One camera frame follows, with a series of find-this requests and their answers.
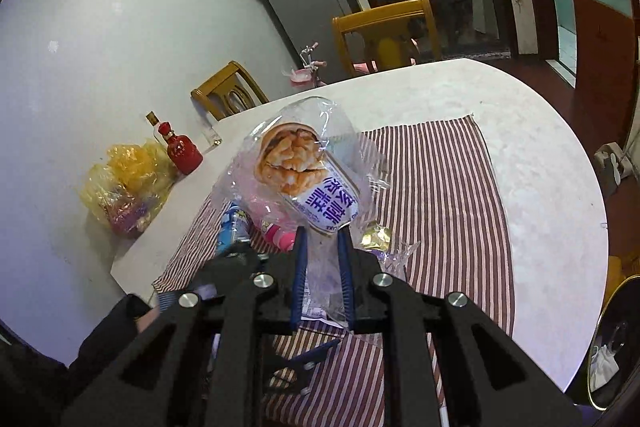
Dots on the wooden chair middle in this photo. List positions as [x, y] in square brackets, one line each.
[387, 37]

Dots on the wooden chair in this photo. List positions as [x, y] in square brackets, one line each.
[228, 92]
[387, 37]

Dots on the bread picture plastic wrapper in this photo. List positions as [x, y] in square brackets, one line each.
[324, 173]

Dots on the brown kitchen door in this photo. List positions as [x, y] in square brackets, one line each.
[592, 45]

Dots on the blue label plastic bottle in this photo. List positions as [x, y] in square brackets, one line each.
[234, 229]

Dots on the black gold rim trash bin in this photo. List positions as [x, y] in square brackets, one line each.
[618, 327]

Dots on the clear glass liquor bottle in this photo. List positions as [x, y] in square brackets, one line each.
[155, 123]

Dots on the pink child bicycle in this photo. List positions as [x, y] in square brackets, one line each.
[309, 75]

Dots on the dustpan on floor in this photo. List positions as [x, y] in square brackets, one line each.
[612, 165]

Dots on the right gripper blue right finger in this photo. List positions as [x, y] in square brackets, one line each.
[445, 361]

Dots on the red ceramic liquor bottle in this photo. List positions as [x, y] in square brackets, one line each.
[180, 149]

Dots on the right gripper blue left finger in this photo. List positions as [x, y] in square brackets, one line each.
[200, 362]

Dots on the red white striped cloth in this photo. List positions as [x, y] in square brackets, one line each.
[442, 193]

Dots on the person's left hand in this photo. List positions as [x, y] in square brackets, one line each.
[147, 319]

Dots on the clear plastic wrapper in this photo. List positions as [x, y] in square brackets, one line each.
[393, 257]

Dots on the white tissue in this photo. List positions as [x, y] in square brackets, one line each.
[602, 367]

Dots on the wooden chair left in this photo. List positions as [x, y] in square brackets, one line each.
[228, 92]

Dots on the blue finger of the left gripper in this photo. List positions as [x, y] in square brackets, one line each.
[281, 376]

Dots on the yellow plastic bag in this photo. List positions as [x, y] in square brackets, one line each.
[126, 193]

